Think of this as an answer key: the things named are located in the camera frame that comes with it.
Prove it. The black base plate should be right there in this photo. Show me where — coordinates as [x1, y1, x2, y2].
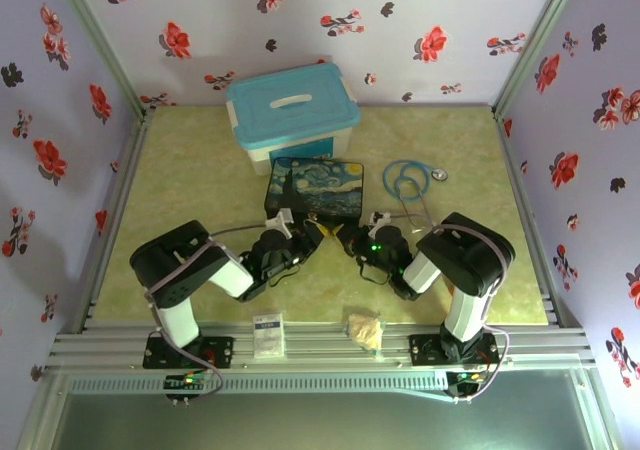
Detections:
[142, 334, 237, 371]
[407, 331, 498, 369]

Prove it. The green circuit board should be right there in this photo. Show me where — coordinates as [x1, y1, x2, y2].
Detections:
[163, 373, 210, 390]
[446, 368, 485, 402]

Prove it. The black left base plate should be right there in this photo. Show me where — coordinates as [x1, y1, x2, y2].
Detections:
[142, 334, 237, 371]

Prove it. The aluminium right frame post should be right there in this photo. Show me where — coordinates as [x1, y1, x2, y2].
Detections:
[491, 0, 587, 121]

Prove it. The starry night print case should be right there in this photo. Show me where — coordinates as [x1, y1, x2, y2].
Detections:
[263, 155, 367, 223]

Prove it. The left green circuit board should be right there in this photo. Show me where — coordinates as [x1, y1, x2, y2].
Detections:
[163, 373, 210, 390]

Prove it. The blue stethoscope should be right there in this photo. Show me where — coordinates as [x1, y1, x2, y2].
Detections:
[382, 158, 450, 235]

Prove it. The aluminium rail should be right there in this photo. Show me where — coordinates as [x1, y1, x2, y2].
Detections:
[78, 113, 152, 332]
[46, 319, 600, 372]
[491, 113, 567, 327]

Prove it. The thin black cable loop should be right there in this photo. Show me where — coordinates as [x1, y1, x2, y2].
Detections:
[267, 262, 304, 288]

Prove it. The aluminium frame post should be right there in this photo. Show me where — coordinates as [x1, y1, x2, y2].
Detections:
[491, 0, 587, 121]
[51, 0, 152, 122]

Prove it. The crumpled yellowish plastic bag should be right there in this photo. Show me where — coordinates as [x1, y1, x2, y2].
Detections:
[341, 310, 389, 362]

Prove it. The aluminium left side rail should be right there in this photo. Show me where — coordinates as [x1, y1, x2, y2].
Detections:
[78, 113, 152, 332]

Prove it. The right green circuit board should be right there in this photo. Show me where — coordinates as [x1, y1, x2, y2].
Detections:
[446, 368, 485, 402]

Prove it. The aluminium right side rail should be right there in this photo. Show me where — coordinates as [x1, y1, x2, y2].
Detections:
[491, 113, 567, 327]

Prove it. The blue lid storage box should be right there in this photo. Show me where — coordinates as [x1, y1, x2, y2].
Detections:
[224, 60, 363, 178]

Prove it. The aluminium left frame post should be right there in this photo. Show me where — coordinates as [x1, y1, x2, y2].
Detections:
[51, 0, 152, 122]

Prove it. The grey slotted cable duct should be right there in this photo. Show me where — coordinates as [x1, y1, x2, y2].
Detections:
[64, 369, 452, 397]

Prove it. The aluminium front rail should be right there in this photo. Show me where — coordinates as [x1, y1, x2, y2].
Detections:
[46, 319, 600, 372]

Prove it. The white paper packet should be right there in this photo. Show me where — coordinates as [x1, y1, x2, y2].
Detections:
[250, 310, 288, 361]

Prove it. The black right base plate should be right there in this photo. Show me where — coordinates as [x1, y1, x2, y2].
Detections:
[407, 331, 498, 369]

